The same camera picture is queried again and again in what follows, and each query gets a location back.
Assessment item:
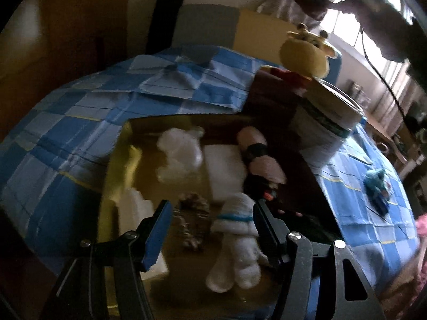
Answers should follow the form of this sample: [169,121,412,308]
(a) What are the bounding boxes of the brown wooden panel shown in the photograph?
[0,0,134,107]

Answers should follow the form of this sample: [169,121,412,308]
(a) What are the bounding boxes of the blue checked bedsheet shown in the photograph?
[0,44,421,294]

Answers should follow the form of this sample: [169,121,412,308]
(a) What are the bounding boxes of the black cable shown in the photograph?
[358,27,412,125]

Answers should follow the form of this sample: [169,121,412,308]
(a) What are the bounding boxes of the padded headboard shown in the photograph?
[173,4,343,84]

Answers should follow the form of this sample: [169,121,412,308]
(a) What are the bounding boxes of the white tin can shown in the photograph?
[288,78,366,169]

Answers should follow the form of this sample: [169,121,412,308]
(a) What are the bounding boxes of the white sock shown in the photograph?
[203,144,247,202]

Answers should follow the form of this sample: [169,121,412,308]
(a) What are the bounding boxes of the yellow plush toy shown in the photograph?
[260,23,337,81]

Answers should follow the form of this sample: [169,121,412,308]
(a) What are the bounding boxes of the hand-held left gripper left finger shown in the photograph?
[38,199,174,320]

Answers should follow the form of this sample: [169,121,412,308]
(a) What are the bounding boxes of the grey sock with blue band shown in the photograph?
[206,193,267,292]

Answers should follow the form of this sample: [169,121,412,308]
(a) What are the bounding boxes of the gold lined storage box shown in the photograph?
[97,70,334,320]

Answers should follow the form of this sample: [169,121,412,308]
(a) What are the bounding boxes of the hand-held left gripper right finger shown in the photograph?
[252,199,388,320]

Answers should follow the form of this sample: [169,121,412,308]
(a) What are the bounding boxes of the pink roll with black band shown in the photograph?
[237,126,287,184]

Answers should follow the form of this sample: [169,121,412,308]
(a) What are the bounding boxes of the teal plush toy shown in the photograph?
[363,168,388,195]

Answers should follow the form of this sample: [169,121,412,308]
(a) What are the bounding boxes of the white stuffing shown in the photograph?
[156,127,205,182]

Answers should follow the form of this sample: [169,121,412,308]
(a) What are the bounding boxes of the window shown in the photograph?
[320,7,411,85]

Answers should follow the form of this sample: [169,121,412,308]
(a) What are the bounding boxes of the person's right forearm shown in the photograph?
[340,0,412,62]

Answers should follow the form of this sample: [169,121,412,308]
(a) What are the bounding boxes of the brown scrunchie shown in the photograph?
[177,191,211,250]

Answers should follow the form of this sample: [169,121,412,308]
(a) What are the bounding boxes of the pink fuzzy cloth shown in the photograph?
[415,213,427,241]

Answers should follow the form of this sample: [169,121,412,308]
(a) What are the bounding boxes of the black upright post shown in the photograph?
[150,0,184,45]

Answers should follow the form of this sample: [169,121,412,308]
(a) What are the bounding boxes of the person's right hand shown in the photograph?
[292,0,336,21]

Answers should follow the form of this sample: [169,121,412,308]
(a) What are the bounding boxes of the white foam block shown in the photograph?
[118,187,169,279]

